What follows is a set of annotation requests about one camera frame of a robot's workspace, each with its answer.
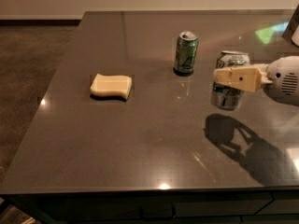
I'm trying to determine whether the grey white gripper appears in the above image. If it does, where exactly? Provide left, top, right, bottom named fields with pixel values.
left=213, top=56, right=299, bottom=106

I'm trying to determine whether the silver 7up can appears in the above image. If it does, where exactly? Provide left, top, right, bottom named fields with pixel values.
left=210, top=50, right=250, bottom=111

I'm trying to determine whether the green soda can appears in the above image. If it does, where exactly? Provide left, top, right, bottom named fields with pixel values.
left=174, top=31, right=198, bottom=75

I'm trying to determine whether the white object at table edge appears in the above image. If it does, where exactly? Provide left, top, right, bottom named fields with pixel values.
left=292, top=25, right=299, bottom=47

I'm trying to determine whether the yellow sponge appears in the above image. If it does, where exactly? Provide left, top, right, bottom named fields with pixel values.
left=90, top=74, right=133, bottom=100

